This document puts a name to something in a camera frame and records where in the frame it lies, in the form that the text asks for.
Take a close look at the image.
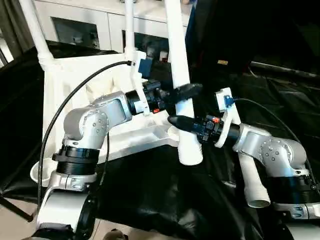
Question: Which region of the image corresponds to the white plastic table leg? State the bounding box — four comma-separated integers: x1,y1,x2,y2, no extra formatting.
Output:
163,0,205,166
19,0,56,72
240,149,272,209
124,0,137,62

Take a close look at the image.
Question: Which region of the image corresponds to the white plastic table top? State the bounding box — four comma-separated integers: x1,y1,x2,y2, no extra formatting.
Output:
30,52,184,187

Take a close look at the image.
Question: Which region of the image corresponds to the black table mat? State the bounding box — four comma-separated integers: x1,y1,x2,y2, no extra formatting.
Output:
0,40,320,240

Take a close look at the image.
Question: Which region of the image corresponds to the black fabric backdrop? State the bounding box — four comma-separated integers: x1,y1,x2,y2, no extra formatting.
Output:
187,0,320,68

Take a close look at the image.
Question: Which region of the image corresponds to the silver metal rod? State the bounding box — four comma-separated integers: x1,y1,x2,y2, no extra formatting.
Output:
250,61,320,77

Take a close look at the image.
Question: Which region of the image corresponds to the white glass-door cabinet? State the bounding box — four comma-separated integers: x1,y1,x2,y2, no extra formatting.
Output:
32,0,194,55

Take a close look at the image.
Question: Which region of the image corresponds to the grey curtain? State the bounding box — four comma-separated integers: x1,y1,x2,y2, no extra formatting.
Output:
0,0,40,63

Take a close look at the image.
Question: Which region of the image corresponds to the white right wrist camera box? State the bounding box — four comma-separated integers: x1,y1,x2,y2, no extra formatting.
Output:
215,88,242,149

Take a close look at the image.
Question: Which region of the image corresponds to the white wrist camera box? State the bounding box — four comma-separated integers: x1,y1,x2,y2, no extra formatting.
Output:
130,50,155,117
215,88,242,149

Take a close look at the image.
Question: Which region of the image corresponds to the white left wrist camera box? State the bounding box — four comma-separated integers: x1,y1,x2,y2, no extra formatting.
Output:
130,50,155,117

